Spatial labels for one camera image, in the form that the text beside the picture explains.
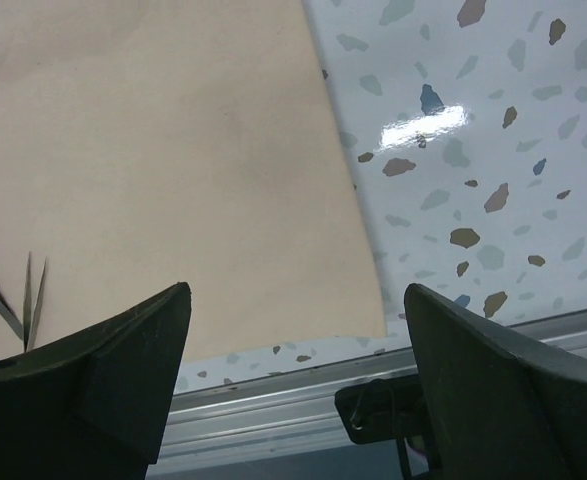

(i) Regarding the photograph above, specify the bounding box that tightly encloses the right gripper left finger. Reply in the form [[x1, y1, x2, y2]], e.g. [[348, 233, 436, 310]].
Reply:
[[0, 282, 191, 479]]

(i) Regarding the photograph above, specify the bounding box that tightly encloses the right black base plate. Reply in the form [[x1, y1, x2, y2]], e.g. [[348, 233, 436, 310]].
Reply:
[[333, 374, 442, 480]]

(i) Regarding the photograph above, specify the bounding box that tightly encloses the beige cloth wrap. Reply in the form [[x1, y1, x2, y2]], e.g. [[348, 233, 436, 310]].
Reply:
[[0, 1, 387, 361]]

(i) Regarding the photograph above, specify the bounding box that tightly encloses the aluminium rail frame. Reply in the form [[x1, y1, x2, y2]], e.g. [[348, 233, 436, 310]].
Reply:
[[145, 304, 587, 464]]

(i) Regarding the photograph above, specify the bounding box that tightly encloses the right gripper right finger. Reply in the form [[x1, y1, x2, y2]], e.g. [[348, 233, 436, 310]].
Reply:
[[404, 284, 587, 479]]

